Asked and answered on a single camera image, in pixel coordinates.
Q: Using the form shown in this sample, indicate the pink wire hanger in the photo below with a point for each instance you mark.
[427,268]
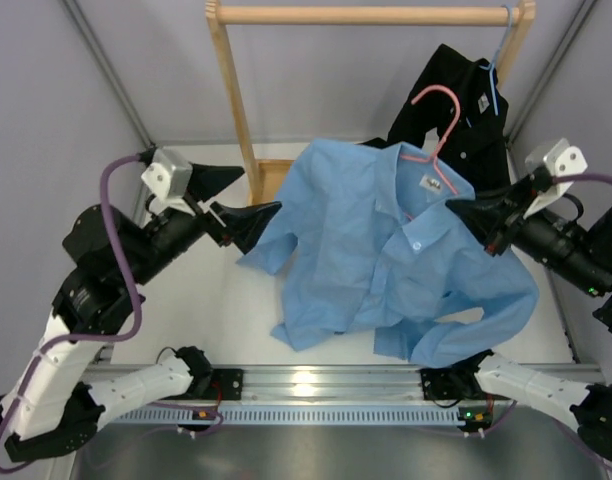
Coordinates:
[436,140]

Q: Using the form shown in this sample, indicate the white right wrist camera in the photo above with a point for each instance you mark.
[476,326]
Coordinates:
[547,163]

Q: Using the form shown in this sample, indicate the black shirt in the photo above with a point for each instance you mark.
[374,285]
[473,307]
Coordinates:
[475,148]

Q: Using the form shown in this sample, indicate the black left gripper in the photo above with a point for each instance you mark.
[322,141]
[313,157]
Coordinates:
[245,225]

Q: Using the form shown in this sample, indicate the slotted grey cable duct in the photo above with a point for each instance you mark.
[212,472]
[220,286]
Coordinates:
[277,415]

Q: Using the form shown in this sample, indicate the blue wire hanger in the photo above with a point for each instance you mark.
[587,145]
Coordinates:
[494,62]

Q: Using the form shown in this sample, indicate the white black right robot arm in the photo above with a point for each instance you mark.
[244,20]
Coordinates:
[585,409]

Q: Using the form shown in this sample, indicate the light blue shirt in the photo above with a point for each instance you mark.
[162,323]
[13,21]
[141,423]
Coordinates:
[366,242]

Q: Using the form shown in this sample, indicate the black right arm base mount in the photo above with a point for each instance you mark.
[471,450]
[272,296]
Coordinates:
[450,384]

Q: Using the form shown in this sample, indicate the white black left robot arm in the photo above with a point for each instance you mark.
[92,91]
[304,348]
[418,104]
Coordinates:
[51,411]

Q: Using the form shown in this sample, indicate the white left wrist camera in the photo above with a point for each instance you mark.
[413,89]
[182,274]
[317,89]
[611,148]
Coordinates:
[167,177]

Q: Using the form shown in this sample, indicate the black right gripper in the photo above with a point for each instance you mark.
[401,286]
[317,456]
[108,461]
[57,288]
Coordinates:
[489,218]

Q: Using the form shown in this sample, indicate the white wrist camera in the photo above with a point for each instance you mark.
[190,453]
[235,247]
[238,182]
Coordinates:
[167,177]
[547,163]

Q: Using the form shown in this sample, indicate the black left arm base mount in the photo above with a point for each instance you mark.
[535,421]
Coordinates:
[222,383]

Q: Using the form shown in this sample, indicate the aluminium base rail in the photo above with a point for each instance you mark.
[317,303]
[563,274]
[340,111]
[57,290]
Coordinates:
[341,384]

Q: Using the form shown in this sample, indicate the wooden clothes rack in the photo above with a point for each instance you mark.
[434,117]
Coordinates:
[297,70]

